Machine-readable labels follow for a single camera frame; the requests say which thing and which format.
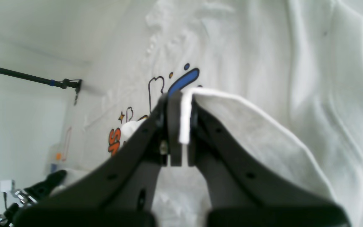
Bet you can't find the right-side right gripper black right finger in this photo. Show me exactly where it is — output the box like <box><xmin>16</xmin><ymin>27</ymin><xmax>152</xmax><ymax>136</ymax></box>
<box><xmin>188</xmin><ymin>97</ymin><xmax>350</xmax><ymax>227</ymax></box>

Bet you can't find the right-side right gripper black left finger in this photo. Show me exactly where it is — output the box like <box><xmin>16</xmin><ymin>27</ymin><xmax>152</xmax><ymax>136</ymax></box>
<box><xmin>14</xmin><ymin>91</ymin><xmax>182</xmax><ymax>227</ymax></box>

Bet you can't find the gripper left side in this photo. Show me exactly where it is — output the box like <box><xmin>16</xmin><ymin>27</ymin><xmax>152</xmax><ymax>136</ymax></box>
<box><xmin>0</xmin><ymin>170</ymin><xmax>67</xmax><ymax>227</ymax></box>

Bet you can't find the white printed T-shirt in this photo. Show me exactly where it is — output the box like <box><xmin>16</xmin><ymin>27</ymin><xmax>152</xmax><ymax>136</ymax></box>
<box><xmin>51</xmin><ymin>0</ymin><xmax>363</xmax><ymax>227</ymax></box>

